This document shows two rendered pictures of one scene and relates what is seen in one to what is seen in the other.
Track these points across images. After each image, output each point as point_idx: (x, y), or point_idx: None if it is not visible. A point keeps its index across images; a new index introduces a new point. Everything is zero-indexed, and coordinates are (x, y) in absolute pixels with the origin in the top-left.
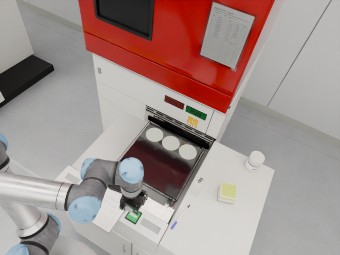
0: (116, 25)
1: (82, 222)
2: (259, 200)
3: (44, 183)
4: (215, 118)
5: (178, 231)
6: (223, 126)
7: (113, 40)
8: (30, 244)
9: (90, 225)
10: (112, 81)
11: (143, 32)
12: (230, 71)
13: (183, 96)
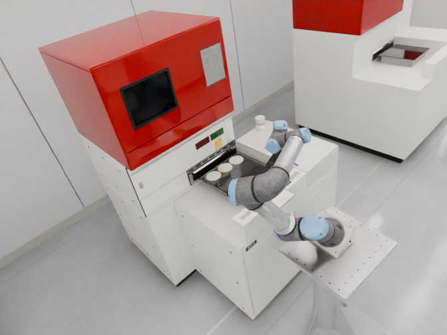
0: (151, 119)
1: (310, 137)
2: None
3: (289, 143)
4: (227, 123)
5: (300, 163)
6: None
7: (153, 135)
8: (300, 220)
9: (267, 258)
10: (154, 182)
11: (170, 106)
12: (224, 80)
13: (205, 131)
